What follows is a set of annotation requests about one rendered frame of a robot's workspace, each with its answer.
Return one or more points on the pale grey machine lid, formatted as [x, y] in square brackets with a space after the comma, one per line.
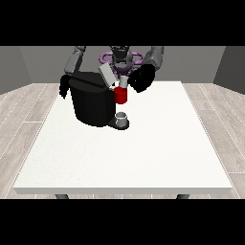
[107, 75]

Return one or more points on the dark table leg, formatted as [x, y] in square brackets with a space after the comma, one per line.
[62, 196]
[182, 196]

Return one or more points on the small grey coffee pod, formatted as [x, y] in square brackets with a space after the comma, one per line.
[123, 81]

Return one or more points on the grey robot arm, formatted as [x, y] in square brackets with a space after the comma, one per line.
[74, 60]
[153, 57]

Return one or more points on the black coffee machine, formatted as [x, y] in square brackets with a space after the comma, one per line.
[92, 100]

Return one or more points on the small grey cup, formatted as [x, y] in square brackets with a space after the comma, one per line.
[121, 119]

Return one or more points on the red pod holder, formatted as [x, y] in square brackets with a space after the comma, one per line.
[121, 95]

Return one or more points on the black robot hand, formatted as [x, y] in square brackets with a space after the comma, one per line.
[64, 85]
[142, 78]

